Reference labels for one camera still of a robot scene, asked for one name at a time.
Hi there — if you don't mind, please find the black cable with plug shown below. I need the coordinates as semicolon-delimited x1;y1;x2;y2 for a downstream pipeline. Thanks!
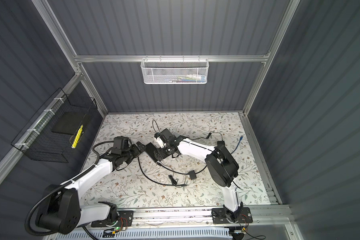
155;161;208;185

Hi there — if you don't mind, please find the small black power adapter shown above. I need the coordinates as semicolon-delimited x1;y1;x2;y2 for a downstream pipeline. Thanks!
188;170;197;180

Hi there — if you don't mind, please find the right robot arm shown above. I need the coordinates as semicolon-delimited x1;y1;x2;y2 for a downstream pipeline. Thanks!
152;129;244;223

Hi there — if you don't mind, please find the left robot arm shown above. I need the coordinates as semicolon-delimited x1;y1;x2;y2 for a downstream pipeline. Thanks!
24;136;146;236

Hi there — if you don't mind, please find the yellow item in basket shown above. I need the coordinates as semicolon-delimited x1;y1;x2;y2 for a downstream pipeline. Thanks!
71;125;84;149

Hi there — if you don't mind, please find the black pad in basket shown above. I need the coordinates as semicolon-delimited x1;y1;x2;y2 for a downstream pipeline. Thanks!
52;112;89;135

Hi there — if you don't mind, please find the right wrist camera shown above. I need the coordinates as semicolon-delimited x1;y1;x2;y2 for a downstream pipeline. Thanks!
155;133;165;148

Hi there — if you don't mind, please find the long black cable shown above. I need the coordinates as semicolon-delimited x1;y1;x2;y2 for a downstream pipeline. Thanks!
137;157;188;188

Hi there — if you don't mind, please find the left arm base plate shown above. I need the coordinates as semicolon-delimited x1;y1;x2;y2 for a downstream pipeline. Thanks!
91;211;134;228

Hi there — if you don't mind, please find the blue ethernet cable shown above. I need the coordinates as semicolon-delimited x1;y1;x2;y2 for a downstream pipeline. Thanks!
230;135;244;155

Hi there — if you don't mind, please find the black wire wall basket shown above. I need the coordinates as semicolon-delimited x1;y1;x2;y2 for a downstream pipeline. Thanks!
11;88;98;163

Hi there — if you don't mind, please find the white mesh wall basket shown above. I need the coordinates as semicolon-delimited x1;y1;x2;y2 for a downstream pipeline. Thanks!
141;59;210;85

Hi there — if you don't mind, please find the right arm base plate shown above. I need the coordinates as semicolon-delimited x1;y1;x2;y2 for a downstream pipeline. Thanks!
211;207;253;225

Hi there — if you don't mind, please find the white ventilated cable duct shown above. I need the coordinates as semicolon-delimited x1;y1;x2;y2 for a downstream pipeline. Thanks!
55;227;233;240

